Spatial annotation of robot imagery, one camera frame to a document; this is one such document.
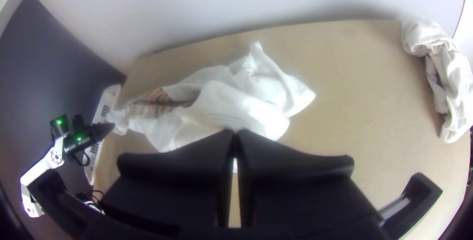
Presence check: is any black cable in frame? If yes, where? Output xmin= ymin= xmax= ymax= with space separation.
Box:
xmin=75 ymin=190 xmax=106 ymax=215
xmin=72 ymin=147 xmax=92 ymax=168

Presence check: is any white t-shirt with orange print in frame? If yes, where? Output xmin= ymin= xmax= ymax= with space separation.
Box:
xmin=107 ymin=41 xmax=317 ymax=153

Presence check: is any white laundry basket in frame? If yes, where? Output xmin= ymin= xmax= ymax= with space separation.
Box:
xmin=84 ymin=84 xmax=123 ymax=186

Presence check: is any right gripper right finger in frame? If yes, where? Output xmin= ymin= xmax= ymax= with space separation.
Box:
xmin=236 ymin=129 xmax=383 ymax=233

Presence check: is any white garment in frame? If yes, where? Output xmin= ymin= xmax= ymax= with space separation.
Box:
xmin=401 ymin=18 xmax=473 ymax=144

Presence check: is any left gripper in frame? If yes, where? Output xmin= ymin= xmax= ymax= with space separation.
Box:
xmin=83 ymin=121 xmax=116 ymax=149

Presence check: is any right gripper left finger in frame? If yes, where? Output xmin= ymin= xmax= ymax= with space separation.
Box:
xmin=100 ymin=129 xmax=236 ymax=233

